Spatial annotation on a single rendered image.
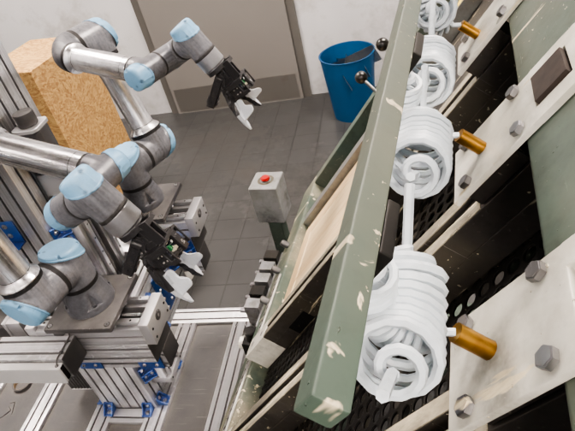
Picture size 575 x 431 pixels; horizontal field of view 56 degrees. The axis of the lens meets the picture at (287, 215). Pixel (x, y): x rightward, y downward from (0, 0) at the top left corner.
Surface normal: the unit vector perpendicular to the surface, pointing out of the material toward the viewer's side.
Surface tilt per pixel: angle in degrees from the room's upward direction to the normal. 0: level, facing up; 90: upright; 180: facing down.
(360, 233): 37
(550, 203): 53
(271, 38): 90
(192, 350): 0
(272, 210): 90
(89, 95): 90
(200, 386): 0
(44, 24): 90
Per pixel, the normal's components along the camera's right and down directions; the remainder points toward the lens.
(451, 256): -0.24, 0.64
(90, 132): 0.93, 0.04
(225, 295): -0.20, -0.77
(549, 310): -0.88, -0.47
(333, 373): 0.41, -0.61
